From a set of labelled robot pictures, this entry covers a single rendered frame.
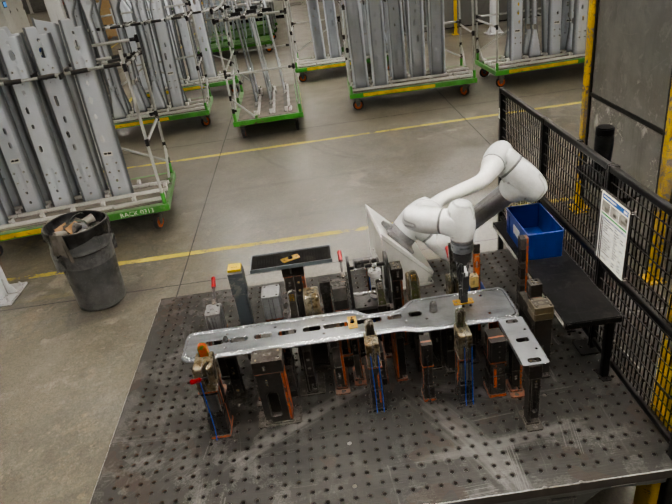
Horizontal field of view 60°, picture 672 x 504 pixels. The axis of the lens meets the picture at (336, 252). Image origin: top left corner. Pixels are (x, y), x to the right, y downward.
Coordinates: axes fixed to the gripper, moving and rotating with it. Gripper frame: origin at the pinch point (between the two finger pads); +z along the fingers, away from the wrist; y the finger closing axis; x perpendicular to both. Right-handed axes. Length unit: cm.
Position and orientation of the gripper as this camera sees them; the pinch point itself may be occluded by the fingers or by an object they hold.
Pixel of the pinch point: (463, 293)
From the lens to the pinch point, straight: 245.7
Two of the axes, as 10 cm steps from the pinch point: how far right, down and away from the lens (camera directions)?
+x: 9.9, -1.4, 0.0
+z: 1.2, 8.7, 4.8
